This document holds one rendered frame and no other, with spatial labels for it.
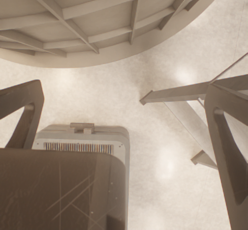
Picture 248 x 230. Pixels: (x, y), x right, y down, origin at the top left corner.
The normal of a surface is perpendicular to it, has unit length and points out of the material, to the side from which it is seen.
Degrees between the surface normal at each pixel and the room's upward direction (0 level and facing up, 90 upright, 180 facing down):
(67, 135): 45
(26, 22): 0
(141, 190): 0
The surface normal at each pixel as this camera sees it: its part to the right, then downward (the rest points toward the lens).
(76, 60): 0.00, 0.13
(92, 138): 0.01, -0.61
